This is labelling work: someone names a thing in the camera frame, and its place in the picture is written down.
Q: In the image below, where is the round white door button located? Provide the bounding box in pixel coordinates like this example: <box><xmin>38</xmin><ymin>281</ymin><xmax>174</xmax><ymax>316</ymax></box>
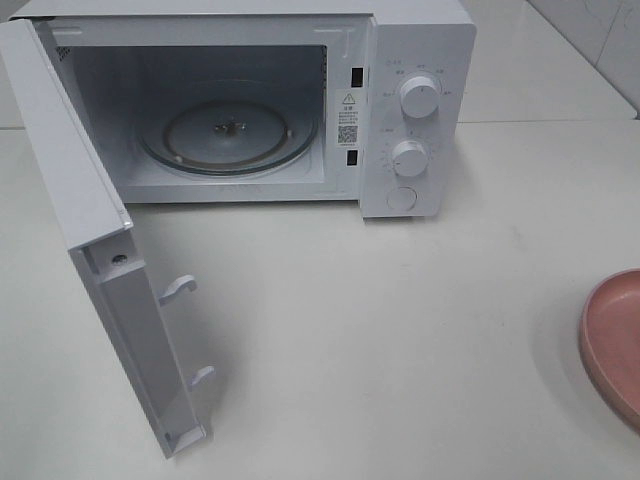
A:
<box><xmin>387</xmin><ymin>186</ymin><xmax>417</xmax><ymax>212</ymax></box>

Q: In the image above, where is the white timer knob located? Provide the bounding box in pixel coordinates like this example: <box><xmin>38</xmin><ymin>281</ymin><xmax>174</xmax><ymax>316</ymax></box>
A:
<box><xmin>391</xmin><ymin>140</ymin><xmax>431</xmax><ymax>178</ymax></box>

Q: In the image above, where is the pink round plate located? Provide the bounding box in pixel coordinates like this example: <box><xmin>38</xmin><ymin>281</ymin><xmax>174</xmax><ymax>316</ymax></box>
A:
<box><xmin>578</xmin><ymin>269</ymin><xmax>639</xmax><ymax>431</ymax></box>

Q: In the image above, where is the glass microwave turntable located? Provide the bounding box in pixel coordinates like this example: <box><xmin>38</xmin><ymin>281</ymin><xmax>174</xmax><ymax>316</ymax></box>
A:
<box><xmin>137</xmin><ymin>79</ymin><xmax>324</xmax><ymax>177</ymax></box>

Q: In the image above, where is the white microwave oven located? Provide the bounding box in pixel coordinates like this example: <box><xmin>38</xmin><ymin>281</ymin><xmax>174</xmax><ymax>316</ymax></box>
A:
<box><xmin>6</xmin><ymin>1</ymin><xmax>476</xmax><ymax>218</ymax></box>

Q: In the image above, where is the upper white power knob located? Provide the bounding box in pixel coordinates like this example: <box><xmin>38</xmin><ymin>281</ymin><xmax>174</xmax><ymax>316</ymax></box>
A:
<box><xmin>398</xmin><ymin>72</ymin><xmax>441</xmax><ymax>119</ymax></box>

